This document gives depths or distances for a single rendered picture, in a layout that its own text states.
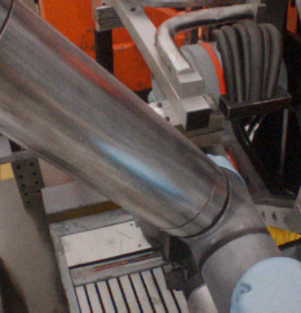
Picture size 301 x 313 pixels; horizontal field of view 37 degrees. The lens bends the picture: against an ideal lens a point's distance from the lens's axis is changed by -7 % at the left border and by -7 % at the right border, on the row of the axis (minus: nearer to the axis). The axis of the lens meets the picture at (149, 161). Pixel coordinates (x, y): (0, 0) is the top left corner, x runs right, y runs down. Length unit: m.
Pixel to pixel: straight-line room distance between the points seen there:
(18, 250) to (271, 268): 1.34
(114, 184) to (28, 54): 0.12
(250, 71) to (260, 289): 0.29
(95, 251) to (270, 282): 1.17
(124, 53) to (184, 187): 0.90
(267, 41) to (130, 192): 0.31
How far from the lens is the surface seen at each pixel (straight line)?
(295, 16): 0.84
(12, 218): 1.73
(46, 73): 0.27
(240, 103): 0.55
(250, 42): 0.57
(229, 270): 0.40
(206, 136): 0.59
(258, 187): 0.95
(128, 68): 1.27
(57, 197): 1.58
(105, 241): 1.52
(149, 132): 0.32
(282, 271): 0.37
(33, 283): 1.56
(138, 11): 0.74
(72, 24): 1.16
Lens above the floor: 1.31
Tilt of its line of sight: 45 degrees down
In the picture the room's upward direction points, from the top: straight up
